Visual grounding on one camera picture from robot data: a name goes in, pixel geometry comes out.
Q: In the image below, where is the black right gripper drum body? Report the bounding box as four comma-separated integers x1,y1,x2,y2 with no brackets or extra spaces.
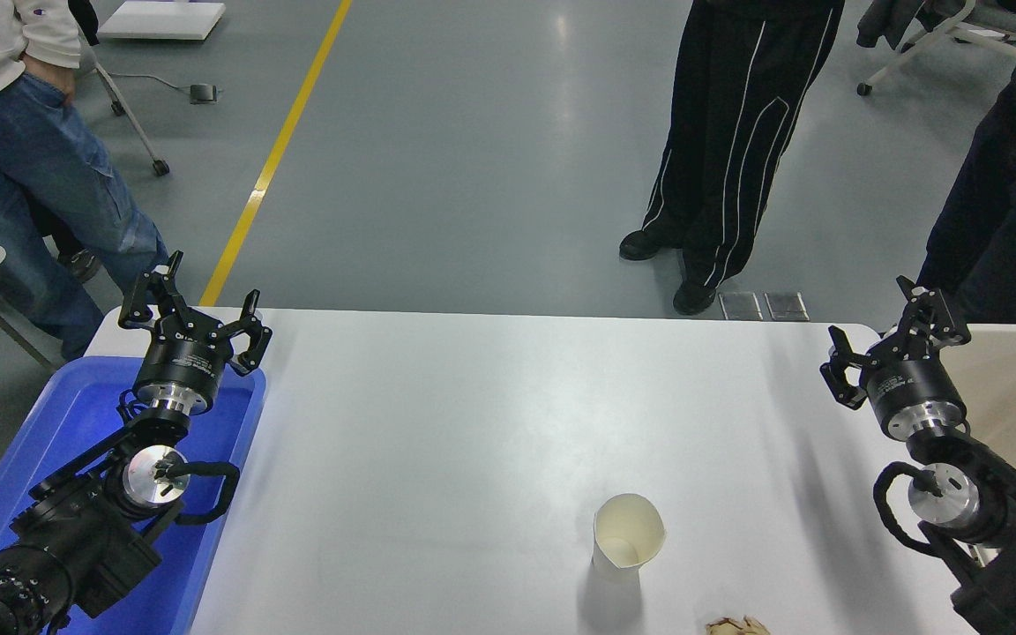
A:
859,342,966,417

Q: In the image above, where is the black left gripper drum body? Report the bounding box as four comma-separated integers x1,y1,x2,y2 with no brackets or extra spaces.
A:
132,323,236,396

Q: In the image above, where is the white paper cup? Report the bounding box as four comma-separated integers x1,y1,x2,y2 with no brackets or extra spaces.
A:
592,494,668,585

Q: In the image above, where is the person's hand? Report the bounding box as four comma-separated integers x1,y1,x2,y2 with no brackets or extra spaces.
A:
23,53,78,107

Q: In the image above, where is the metal floor plate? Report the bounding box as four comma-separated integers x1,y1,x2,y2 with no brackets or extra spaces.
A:
718,292,765,321
764,292,810,321

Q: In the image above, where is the blue plastic tray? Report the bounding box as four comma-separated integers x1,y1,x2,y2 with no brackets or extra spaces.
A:
0,355,268,635

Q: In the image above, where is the white flat floor board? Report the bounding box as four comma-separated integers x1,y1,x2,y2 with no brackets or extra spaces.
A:
97,0,227,41

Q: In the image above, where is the white wheeled chair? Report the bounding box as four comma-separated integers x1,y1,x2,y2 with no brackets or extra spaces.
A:
856,0,1016,98

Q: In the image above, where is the dark jacket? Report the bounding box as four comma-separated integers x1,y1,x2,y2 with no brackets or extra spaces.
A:
856,0,945,50

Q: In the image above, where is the wheeled chair frame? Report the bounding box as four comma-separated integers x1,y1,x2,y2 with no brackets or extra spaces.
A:
67,0,171,177

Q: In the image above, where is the thin grey floor cable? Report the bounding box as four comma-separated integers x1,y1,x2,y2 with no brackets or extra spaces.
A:
107,72,196,94

